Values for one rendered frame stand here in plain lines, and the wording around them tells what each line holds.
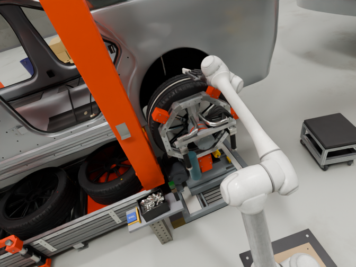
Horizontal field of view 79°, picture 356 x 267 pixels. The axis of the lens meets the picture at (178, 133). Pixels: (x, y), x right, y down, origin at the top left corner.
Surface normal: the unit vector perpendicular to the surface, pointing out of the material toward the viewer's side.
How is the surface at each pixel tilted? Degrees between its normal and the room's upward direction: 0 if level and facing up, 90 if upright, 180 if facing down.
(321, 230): 0
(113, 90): 90
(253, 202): 73
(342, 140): 0
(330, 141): 0
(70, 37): 90
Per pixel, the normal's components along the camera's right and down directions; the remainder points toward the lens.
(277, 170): 0.07, -0.51
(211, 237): -0.23, -0.74
